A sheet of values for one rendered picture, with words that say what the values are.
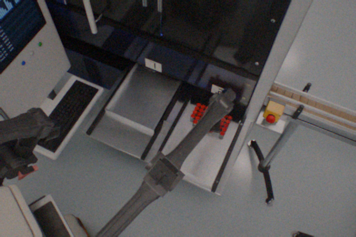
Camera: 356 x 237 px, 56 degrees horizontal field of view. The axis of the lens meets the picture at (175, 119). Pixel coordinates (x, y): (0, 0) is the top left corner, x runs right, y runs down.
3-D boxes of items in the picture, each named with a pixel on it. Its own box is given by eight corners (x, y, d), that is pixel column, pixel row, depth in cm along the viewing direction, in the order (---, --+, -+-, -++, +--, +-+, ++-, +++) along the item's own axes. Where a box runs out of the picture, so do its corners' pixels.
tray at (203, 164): (189, 103, 165) (189, 99, 162) (239, 124, 160) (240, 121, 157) (157, 161, 150) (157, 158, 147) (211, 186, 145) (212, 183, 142)
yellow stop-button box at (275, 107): (266, 104, 156) (271, 96, 150) (281, 110, 155) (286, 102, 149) (261, 117, 153) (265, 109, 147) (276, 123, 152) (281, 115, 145)
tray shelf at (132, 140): (130, 60, 179) (130, 58, 178) (255, 110, 166) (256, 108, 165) (82, 133, 158) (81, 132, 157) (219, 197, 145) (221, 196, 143)
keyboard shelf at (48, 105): (60, 71, 185) (59, 68, 183) (104, 90, 180) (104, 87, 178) (8, 138, 165) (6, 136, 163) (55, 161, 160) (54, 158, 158)
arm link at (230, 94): (212, 96, 122) (228, 113, 122) (230, 76, 126) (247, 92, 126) (201, 106, 133) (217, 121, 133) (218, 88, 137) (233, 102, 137)
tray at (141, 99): (139, 62, 177) (138, 58, 174) (184, 79, 172) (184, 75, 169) (105, 112, 162) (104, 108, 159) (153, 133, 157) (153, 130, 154)
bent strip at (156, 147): (164, 126, 159) (164, 119, 154) (169, 128, 158) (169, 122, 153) (150, 151, 153) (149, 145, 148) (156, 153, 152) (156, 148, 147)
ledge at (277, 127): (263, 102, 169) (264, 100, 167) (288, 112, 166) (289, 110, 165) (254, 124, 162) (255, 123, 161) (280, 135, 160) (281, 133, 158)
